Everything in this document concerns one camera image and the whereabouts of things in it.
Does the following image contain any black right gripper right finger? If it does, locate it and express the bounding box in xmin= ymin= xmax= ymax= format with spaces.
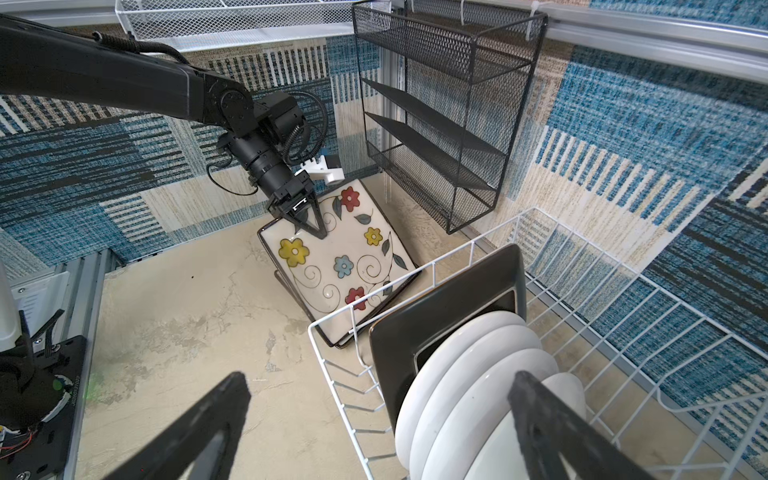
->
xmin=508 ymin=372 xmax=653 ymax=480

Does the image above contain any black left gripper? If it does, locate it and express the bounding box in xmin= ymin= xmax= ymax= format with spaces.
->
xmin=267 ymin=172 xmax=328 ymax=239

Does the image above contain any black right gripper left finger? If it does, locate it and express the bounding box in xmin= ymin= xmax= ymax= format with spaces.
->
xmin=107 ymin=371 xmax=251 ymax=479

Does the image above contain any floral square plate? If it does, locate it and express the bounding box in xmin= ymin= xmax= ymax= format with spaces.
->
xmin=259 ymin=180 xmax=418 ymax=346
xmin=274 ymin=268 xmax=419 ymax=349

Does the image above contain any white round printed plate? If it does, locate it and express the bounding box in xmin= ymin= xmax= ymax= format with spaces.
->
xmin=394 ymin=310 xmax=526 ymax=468

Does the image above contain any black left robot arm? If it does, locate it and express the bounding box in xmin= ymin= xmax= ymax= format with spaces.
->
xmin=1 ymin=15 xmax=329 ymax=239

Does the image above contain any black mesh shelf rack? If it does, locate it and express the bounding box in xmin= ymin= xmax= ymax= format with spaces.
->
xmin=352 ymin=1 xmax=548 ymax=233

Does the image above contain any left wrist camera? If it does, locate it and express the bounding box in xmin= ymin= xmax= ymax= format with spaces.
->
xmin=299 ymin=154 xmax=345 ymax=185

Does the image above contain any white wire dish rack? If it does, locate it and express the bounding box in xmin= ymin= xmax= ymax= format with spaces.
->
xmin=308 ymin=208 xmax=767 ymax=479

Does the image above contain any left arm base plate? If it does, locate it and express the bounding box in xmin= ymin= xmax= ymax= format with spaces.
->
xmin=1 ymin=335 xmax=87 ymax=479

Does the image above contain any aluminium front rail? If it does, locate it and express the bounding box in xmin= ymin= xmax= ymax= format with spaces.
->
xmin=11 ymin=248 xmax=121 ymax=480

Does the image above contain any white wire wall basket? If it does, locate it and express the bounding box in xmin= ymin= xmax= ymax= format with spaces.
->
xmin=113 ymin=0 xmax=394 ymax=54

